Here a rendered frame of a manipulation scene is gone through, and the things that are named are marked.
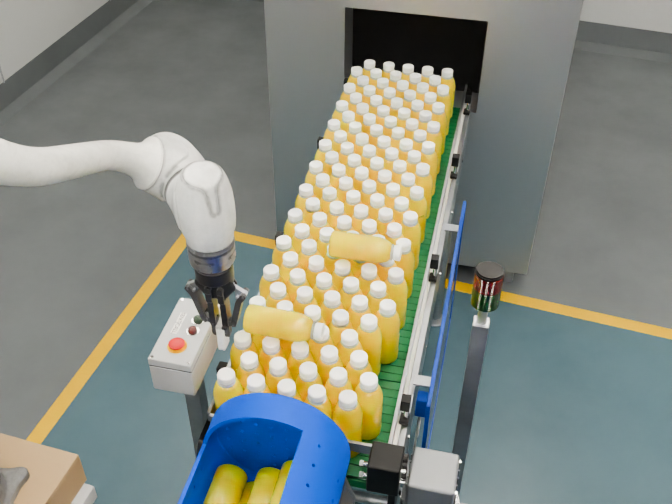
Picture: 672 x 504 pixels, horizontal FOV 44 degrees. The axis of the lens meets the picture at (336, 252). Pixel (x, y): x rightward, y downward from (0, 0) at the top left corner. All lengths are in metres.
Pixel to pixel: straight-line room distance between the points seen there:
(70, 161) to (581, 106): 3.93
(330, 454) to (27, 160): 0.74
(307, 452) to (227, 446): 0.27
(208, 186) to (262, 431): 0.52
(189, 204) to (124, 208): 2.68
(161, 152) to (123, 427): 1.76
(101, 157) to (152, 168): 0.12
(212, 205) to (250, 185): 2.72
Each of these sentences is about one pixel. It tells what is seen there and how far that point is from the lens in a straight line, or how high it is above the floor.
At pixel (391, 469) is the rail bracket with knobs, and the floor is 1.00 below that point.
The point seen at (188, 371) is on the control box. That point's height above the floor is 1.08.
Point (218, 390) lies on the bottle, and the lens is 1.85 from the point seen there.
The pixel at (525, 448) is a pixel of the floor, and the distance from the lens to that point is 3.11.
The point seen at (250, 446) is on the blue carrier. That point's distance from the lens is 1.73.
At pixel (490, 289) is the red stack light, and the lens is 1.82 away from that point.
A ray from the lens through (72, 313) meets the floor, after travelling 3.64.
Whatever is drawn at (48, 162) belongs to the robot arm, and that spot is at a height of 1.72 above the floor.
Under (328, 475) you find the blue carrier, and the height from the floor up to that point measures 1.16.
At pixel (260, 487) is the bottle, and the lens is 1.65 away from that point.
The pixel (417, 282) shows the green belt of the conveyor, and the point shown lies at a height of 0.90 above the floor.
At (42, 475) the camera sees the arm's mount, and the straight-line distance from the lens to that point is 1.75.
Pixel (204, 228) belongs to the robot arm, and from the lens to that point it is 1.49.
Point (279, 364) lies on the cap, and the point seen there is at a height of 1.08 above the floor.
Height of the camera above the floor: 2.46
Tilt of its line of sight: 41 degrees down
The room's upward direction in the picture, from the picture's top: straight up
